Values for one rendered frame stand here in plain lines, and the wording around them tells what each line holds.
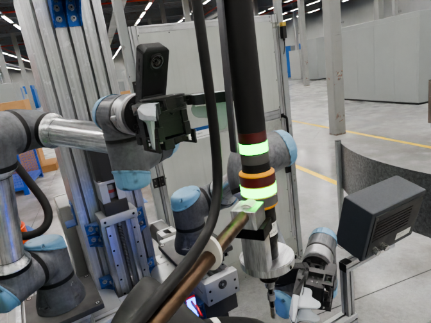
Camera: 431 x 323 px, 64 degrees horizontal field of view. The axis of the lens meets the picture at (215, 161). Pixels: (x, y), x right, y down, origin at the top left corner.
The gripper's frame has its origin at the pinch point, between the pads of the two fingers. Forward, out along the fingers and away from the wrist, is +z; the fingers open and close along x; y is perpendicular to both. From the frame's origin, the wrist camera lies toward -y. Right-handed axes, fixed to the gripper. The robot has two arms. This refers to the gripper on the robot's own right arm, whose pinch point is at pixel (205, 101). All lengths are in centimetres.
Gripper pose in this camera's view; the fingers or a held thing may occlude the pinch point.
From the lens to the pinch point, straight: 45.8
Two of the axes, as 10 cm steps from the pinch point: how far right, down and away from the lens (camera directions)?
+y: 1.4, 9.5, 2.7
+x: -7.7, 2.8, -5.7
